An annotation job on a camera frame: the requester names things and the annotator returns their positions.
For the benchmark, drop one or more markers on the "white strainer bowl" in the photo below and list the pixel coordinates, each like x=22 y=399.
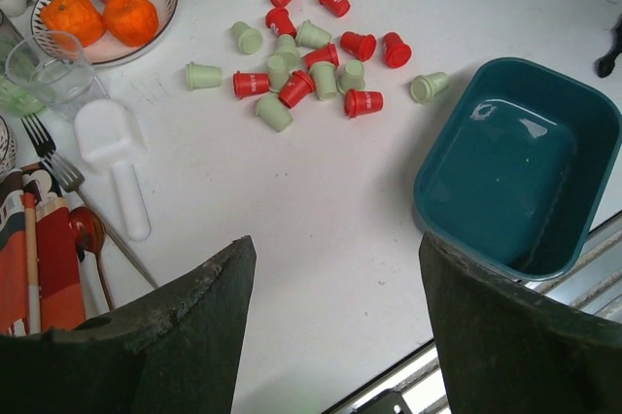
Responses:
x=8 y=150

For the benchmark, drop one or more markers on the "orange mandarin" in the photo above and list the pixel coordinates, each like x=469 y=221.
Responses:
x=76 y=17
x=133 y=22

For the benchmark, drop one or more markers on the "red coffee capsule lower left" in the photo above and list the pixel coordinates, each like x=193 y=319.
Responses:
x=298 y=86

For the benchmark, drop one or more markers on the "green coffee capsule upper left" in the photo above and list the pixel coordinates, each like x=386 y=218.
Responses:
x=248 y=39

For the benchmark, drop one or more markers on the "orange mandarin left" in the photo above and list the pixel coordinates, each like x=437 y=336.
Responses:
x=76 y=17

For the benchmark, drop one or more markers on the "red coffee capsule centre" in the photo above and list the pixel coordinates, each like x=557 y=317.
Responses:
x=327 y=53

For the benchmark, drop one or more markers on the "clear drinking glass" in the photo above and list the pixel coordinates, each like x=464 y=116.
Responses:
x=52 y=65

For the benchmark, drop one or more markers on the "green coffee capsule lone bottom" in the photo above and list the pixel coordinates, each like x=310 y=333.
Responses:
x=425 y=88

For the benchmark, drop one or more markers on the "teal plastic storage basket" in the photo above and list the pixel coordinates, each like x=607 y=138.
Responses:
x=517 y=173

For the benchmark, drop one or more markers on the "green tinted glass jar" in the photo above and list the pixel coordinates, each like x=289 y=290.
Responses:
x=14 y=99

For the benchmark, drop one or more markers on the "green coffee capsule lower centre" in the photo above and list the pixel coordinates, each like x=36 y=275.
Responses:
x=323 y=75

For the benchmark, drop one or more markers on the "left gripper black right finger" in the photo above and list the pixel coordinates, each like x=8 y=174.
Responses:
x=504 y=348

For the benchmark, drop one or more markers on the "orange mandarin right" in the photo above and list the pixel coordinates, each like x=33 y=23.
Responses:
x=133 y=22

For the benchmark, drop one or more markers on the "red coffee capsule bottom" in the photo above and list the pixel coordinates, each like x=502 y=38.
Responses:
x=362 y=102

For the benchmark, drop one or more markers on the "red coffee capsule far right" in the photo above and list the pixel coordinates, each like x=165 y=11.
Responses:
x=396 y=53

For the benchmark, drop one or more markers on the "green coffee capsule bottom left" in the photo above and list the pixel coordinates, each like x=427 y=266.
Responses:
x=273 y=112

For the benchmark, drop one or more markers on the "green coffee capsule middle left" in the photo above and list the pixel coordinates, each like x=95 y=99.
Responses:
x=278 y=72

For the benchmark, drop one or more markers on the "striped orange kitchen towel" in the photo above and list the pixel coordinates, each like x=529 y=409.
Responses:
x=40 y=272

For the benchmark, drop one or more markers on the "metal fork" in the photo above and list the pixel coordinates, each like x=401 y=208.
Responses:
x=71 y=179

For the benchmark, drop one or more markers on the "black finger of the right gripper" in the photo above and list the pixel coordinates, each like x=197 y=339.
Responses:
x=605 y=65

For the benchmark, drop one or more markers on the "brown wooden spoon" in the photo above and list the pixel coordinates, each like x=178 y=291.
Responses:
x=89 y=234

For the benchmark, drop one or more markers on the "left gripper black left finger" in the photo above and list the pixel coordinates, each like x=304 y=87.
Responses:
x=176 y=349

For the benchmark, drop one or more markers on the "green coffee capsule far left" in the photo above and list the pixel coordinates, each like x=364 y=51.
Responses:
x=203 y=76

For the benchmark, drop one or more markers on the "white plastic scoop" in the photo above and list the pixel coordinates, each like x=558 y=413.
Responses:
x=111 y=142

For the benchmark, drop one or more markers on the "green coffee capsule centre top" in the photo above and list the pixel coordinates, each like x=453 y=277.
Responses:
x=310 y=35

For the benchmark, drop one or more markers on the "red coffee capsule upper middle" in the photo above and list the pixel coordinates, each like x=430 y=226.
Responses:
x=278 y=20

